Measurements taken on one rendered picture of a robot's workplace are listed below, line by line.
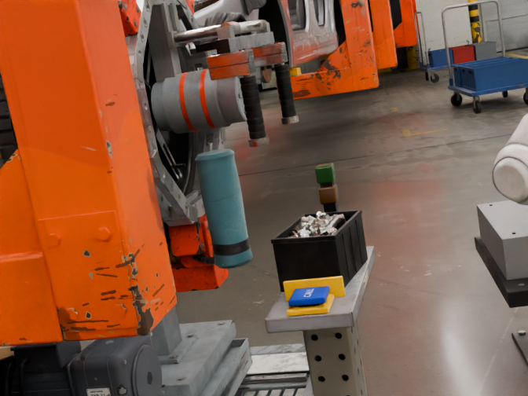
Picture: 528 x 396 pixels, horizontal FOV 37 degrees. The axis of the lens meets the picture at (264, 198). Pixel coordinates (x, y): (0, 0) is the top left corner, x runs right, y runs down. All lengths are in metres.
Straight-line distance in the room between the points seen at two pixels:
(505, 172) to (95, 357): 0.99
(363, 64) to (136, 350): 3.94
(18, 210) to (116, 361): 0.40
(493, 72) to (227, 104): 5.59
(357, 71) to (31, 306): 4.20
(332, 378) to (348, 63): 3.91
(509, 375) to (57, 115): 1.41
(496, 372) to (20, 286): 1.33
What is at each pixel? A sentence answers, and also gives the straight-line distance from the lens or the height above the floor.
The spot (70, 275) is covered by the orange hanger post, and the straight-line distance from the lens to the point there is 1.36.
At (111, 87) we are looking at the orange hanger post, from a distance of 1.33.
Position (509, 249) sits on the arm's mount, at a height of 0.38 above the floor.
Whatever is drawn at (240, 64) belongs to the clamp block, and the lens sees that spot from 1.66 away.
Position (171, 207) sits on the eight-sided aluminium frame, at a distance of 1.83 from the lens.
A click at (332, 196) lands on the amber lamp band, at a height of 0.59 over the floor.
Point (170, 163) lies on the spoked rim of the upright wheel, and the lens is 2.04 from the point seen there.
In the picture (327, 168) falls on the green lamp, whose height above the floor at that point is 0.65.
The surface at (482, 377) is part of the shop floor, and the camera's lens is 2.23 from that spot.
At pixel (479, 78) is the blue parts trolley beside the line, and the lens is 7.25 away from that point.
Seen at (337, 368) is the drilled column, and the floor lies 0.28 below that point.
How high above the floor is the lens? 0.97
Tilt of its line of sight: 11 degrees down
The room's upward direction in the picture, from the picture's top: 10 degrees counter-clockwise
